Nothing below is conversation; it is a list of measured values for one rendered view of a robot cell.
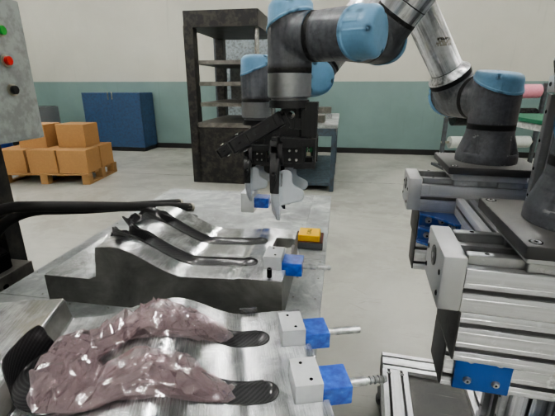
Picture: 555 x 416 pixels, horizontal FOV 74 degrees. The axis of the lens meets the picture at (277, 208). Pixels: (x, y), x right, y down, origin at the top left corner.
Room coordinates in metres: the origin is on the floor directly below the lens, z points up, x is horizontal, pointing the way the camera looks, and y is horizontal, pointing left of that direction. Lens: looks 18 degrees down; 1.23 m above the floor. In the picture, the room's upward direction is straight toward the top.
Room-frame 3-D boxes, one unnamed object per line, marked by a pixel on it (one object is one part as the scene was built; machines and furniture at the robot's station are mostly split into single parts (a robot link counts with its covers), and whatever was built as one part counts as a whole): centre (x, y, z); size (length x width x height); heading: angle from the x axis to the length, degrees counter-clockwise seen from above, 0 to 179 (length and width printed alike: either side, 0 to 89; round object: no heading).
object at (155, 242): (0.76, 0.20, 0.92); 0.35 x 0.16 x 0.09; 81
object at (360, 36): (0.62, -0.11, 1.31); 0.11 x 0.11 x 0.08; 53
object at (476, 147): (1.00, -0.57, 1.09); 0.15 x 0.15 x 0.10
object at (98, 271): (0.77, 0.22, 0.87); 0.50 x 0.26 x 0.14; 81
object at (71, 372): (0.41, 0.19, 0.90); 0.26 x 0.18 x 0.08; 98
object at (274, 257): (0.67, -0.04, 0.89); 0.13 x 0.05 x 0.05; 80
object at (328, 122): (5.30, -0.50, 0.46); 1.90 x 0.70 x 0.92; 170
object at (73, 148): (5.09, 3.03, 0.37); 1.20 x 0.82 x 0.74; 88
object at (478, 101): (1.00, -0.56, 1.20); 0.13 x 0.12 x 0.14; 14
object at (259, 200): (0.97, 0.03, 0.93); 0.13 x 0.05 x 0.05; 81
